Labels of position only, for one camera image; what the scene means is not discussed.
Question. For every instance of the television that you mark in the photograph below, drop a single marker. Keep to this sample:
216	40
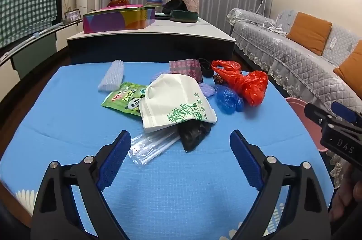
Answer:
58	0

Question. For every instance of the brown teapot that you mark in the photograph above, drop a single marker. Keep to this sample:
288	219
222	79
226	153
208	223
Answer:
117	2

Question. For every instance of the coffee table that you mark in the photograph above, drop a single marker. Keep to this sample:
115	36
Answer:
175	36

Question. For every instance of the green panda snack packet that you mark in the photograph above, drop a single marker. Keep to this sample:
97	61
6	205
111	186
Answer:
123	100

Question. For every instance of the grey covered sofa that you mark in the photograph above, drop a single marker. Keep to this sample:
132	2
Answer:
282	53

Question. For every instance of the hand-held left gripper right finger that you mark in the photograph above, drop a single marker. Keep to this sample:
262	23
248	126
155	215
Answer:
246	163

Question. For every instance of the small dark patterned packet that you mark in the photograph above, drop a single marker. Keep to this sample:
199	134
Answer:
219	79

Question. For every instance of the red plastic bag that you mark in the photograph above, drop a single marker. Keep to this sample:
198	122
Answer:
250	86

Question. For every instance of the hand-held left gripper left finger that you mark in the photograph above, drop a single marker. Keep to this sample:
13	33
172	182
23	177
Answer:
114	163

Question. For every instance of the white paper bag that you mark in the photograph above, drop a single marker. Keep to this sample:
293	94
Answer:
175	98

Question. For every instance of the stack of coloured bowls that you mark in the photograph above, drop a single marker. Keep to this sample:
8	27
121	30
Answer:
154	4

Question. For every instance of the blue plastic shoe cover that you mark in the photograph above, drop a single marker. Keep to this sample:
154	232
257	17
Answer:
229	100

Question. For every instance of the black plastic bag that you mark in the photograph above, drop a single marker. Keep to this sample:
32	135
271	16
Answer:
193	135

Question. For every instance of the orange cushion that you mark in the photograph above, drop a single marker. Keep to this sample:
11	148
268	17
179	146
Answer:
352	67
309	32

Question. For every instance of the dark green bowl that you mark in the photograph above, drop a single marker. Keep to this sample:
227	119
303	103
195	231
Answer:
183	16

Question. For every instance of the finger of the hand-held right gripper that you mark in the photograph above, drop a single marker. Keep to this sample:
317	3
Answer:
315	113
343	111

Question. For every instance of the green checked cloth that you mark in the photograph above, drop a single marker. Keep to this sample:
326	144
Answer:
28	5

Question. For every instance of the colourful box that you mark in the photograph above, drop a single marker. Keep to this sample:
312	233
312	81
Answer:
118	19

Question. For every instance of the red patterned packet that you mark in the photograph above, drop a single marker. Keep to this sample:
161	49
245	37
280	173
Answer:
185	69

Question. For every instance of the blue mat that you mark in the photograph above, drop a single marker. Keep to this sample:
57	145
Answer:
70	121

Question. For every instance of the person's right hand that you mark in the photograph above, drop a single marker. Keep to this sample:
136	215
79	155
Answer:
347	194

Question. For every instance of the clear plastic wrapper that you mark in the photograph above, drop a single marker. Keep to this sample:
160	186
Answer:
150	148

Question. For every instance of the dark television cabinet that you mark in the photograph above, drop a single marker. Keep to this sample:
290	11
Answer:
36	53

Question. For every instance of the photo frame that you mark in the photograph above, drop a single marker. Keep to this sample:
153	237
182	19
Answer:
72	16

